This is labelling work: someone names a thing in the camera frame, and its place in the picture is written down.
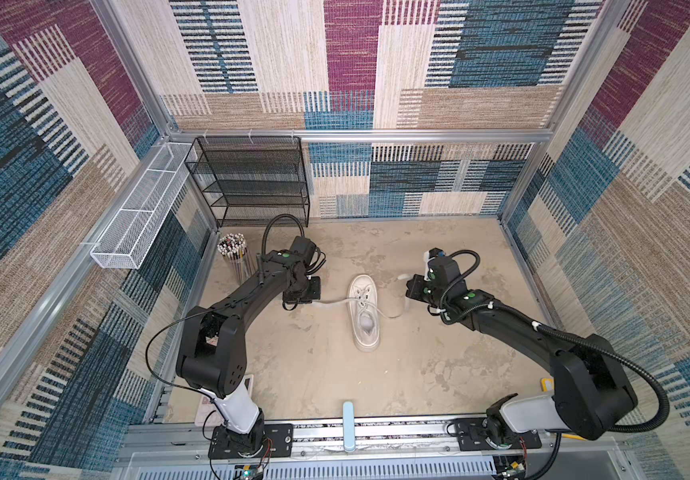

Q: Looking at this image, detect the light blue handle bar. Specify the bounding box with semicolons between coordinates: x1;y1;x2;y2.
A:
342;401;356;453

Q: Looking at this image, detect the clear tube of coloured pencils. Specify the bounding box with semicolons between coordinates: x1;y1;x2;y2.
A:
217;233;256;284

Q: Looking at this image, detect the black wire mesh shelf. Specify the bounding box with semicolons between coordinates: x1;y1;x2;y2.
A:
185;136;311;227

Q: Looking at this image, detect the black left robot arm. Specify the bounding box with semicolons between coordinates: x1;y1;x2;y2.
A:
175;236;320;451

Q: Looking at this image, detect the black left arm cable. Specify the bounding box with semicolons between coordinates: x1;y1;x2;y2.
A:
259;213;328;283

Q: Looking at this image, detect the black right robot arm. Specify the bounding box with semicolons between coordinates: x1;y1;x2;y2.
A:
406;248;638;446

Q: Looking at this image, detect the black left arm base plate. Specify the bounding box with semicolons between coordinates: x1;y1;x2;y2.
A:
208;423;294;460

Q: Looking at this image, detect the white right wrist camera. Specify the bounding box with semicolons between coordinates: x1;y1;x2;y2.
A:
423;248;445;280

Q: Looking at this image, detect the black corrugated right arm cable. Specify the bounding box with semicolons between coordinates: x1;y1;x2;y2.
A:
434;248;671;434

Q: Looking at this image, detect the pink white flat device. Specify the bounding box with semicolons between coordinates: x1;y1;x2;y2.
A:
194;374;259;434

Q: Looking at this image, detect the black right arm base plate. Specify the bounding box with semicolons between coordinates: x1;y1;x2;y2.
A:
446;416;542;451

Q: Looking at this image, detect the yellow calculator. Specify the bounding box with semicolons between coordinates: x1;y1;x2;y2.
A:
540;377;585;441

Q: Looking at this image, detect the white canvas sneaker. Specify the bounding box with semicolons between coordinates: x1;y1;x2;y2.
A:
348;275;380;352

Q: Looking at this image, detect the white wire mesh basket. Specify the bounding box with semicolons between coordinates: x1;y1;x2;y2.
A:
90;143;190;270

